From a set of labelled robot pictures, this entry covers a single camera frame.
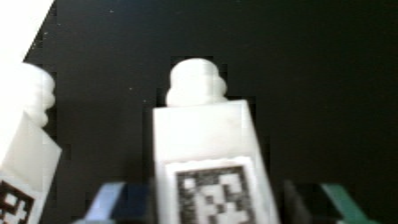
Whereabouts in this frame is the white table leg with tag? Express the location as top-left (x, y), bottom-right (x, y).
top-left (153, 58), bottom-right (281, 224)

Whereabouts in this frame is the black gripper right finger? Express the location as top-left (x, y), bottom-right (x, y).
top-left (281, 181), bottom-right (380, 224)

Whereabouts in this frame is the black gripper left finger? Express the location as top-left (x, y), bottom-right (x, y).
top-left (71, 182), bottom-right (155, 224)

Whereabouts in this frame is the white square tabletop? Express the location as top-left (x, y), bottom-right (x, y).
top-left (0, 0), bottom-right (53, 62)

